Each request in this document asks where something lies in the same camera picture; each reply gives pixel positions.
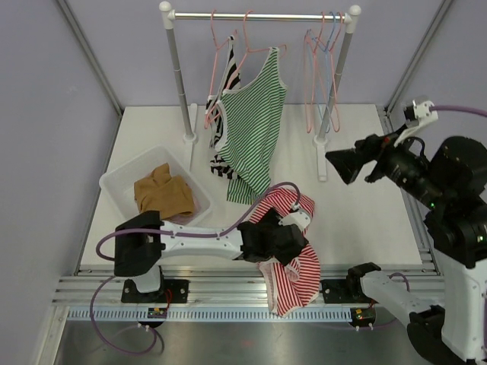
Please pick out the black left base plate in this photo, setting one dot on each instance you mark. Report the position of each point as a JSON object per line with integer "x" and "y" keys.
{"x": 175, "y": 290}

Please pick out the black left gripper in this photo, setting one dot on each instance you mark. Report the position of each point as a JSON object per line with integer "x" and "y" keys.
{"x": 270, "y": 220}

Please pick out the green white striped tank top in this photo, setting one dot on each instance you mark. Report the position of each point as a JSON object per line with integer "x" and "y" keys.
{"x": 251, "y": 117}

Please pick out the light blue wire hanger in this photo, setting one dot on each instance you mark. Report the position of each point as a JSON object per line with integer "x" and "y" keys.
{"x": 321, "y": 56}

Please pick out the white slotted cable duct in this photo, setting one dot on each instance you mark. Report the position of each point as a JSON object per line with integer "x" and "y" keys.
{"x": 207, "y": 314}

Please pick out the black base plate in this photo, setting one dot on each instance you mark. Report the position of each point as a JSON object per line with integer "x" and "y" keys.
{"x": 175, "y": 290}
{"x": 339, "y": 291}

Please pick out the pink wire hanger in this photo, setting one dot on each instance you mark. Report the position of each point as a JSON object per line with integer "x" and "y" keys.
{"x": 333, "y": 118}

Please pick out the pink mauve tank top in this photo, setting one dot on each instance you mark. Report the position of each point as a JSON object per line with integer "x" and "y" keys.
{"x": 185, "y": 218}

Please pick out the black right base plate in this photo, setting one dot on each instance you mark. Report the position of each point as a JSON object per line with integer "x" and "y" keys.
{"x": 339, "y": 291}

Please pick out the white plastic basket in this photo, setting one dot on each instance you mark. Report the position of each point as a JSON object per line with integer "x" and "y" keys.
{"x": 118, "y": 183}

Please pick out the tan brown tank top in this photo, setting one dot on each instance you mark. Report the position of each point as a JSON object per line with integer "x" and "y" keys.
{"x": 161, "y": 191}

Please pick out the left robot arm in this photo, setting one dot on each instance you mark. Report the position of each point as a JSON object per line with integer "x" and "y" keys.
{"x": 143, "y": 240}

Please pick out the black white striped tank top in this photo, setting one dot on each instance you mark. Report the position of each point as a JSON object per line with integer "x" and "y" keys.
{"x": 218, "y": 165}

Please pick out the white clothes rack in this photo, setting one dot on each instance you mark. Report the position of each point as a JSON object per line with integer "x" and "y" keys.
{"x": 169, "y": 16}

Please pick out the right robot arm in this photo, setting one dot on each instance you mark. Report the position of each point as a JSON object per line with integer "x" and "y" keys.
{"x": 450, "y": 186}

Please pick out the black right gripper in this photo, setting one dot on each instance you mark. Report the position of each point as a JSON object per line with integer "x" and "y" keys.
{"x": 349, "y": 161}

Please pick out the pink hanger under black top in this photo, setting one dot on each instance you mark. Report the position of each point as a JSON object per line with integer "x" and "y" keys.
{"x": 218, "y": 47}

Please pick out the red white striped tank top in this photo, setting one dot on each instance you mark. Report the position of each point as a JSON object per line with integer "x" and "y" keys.
{"x": 288, "y": 287}

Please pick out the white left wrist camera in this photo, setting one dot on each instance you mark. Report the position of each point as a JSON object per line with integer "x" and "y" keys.
{"x": 297, "y": 216}

